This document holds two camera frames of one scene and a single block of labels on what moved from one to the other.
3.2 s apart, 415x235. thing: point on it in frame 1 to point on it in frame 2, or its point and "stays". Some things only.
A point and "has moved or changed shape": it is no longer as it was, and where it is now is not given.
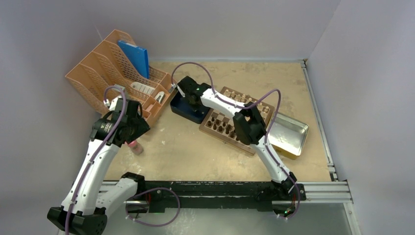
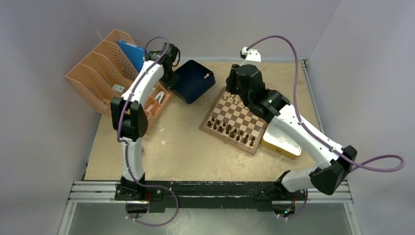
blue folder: x=137 y=56 stays
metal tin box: x=287 y=135 stays
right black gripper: x=195 y=107 to x=231 y=80
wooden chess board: x=223 y=126 stays
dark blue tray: x=181 y=105 has moved or changed shape
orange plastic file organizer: x=109 y=67 stays
